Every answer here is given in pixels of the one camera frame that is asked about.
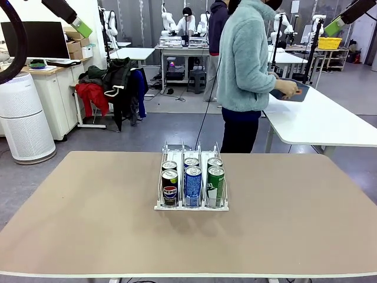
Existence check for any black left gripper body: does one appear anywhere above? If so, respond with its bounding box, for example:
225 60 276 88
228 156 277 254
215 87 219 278
41 0 78 25

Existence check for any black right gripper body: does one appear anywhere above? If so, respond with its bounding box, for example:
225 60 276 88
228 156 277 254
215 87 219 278
340 0 377 25

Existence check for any blue plastic bin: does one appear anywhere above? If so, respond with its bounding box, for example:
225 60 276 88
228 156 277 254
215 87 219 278
269 81 310 103

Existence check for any person's right forearm teal sleeve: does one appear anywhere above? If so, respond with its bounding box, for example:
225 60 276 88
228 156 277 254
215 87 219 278
235 63 278 96

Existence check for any person's right hand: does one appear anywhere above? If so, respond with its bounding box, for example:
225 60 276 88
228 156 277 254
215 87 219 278
275 79 299 100

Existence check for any large cardboard box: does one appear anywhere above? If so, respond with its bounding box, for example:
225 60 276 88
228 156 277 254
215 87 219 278
63 27 85 41

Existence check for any yellow plastic basket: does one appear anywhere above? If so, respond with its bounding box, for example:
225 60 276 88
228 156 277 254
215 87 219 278
318 37 343 50

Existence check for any medium cardboard box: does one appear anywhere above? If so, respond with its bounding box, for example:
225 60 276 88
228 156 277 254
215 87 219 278
66 40 82 54

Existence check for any wooden shelf unit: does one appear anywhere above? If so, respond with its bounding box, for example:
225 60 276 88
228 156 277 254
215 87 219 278
314 47 350 72

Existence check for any black computer monitor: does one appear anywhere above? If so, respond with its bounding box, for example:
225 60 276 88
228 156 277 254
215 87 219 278
1 21 71 60

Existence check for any black keyboard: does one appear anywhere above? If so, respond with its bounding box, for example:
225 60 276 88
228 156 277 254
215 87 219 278
46 58 82 67

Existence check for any dark green jacket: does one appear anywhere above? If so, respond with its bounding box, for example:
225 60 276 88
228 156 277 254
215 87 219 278
87 65 108 81

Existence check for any white background desk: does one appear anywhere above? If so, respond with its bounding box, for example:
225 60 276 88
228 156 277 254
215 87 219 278
108 47 156 69
266 50 309 81

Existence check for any black jacket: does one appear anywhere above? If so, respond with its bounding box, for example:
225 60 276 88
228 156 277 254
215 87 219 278
101 57 140 133

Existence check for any red jacket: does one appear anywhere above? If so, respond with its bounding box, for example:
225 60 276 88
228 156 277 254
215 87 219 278
75 83 110 117

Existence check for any white cabinet desk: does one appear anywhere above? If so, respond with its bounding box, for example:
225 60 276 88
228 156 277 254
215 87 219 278
28 60 89 142

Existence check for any blue jacket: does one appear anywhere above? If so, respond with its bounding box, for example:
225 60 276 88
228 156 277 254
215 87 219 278
131 69 149 119

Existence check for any white rolling side table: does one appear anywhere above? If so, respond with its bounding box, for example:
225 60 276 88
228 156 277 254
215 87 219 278
70 84 107 130

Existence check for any white rounded table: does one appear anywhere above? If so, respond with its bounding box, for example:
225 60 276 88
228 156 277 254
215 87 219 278
262 85 377 157

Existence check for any person in teal fleece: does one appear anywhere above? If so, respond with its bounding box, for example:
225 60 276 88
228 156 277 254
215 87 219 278
216 0 283 154

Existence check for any black computer tower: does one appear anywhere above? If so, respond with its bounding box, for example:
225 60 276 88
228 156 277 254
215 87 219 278
165 57 185 81

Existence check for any white background workbench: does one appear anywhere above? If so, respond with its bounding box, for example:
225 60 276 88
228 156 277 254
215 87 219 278
154 35 211 91

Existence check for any seated person in white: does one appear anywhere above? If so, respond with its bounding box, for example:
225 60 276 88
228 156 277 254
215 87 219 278
175 7 197 37

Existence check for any white cylindrical air purifier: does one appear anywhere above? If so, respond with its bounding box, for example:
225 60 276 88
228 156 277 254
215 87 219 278
0 71 57 165

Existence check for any person in dark hoodie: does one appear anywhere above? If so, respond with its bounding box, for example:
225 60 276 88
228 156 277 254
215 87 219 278
203 0 231 103

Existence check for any gray plastic stool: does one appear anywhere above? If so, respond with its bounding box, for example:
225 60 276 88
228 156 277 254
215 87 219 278
187 70 207 95

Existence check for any black Pepsi can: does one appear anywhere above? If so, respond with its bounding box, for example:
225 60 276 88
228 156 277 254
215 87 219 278
161 169 179 207
161 160 178 173

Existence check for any black camera stand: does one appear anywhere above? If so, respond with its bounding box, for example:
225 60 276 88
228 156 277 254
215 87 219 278
268 13 284 74
300 17 325 87

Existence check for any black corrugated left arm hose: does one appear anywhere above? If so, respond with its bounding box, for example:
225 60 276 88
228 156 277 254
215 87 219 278
0 0 29 85

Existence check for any thin black floor cable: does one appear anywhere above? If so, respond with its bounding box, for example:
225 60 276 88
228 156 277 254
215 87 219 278
194 54 223 150

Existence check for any white wire can dispenser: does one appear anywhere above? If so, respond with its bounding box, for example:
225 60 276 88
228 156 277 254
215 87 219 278
154 140 230 212

